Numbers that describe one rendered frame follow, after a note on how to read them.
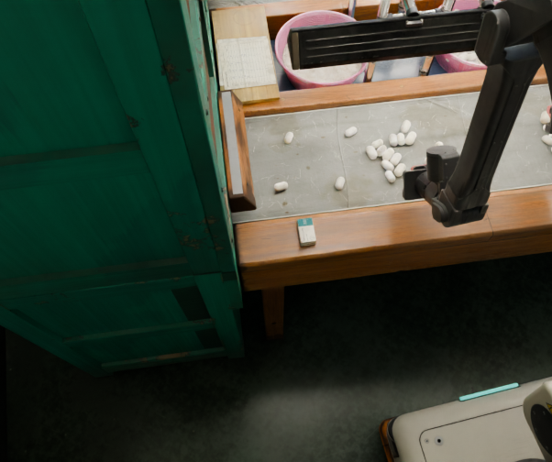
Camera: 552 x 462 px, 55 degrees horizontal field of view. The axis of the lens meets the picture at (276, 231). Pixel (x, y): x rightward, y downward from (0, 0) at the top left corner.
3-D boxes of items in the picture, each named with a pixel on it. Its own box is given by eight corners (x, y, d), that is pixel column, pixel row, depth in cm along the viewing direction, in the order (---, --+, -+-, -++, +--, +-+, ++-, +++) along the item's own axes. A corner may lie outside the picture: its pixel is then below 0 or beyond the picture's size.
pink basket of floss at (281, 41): (385, 65, 153) (391, 40, 144) (329, 123, 144) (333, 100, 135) (313, 22, 160) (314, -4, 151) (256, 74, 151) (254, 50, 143)
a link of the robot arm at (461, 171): (504, 25, 64) (585, 9, 65) (483, 1, 68) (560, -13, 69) (437, 236, 98) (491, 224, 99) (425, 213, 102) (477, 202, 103)
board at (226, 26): (280, 100, 136) (280, 97, 135) (222, 106, 135) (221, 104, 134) (264, 8, 150) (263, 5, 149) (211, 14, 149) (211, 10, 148)
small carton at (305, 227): (315, 244, 119) (316, 240, 117) (300, 246, 119) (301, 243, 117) (311, 221, 121) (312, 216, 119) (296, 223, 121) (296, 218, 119)
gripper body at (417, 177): (402, 169, 113) (414, 180, 106) (447, 163, 113) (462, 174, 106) (401, 197, 115) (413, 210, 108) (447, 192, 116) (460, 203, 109)
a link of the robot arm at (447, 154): (441, 225, 97) (485, 216, 98) (440, 167, 92) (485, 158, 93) (414, 204, 108) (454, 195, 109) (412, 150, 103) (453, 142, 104)
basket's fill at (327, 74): (367, 94, 147) (370, 81, 142) (288, 103, 146) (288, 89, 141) (351, 35, 157) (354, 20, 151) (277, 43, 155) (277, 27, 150)
